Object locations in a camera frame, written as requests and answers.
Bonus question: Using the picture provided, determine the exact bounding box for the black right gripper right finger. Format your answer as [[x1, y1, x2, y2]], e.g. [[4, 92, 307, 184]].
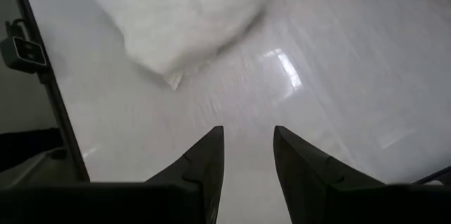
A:
[[273, 125, 385, 224]]

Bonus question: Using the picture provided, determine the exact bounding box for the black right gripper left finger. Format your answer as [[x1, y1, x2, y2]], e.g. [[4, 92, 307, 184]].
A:
[[144, 125, 226, 224]]

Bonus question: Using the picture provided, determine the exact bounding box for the white lace garment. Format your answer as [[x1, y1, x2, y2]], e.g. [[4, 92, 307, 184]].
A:
[[79, 0, 283, 91]]

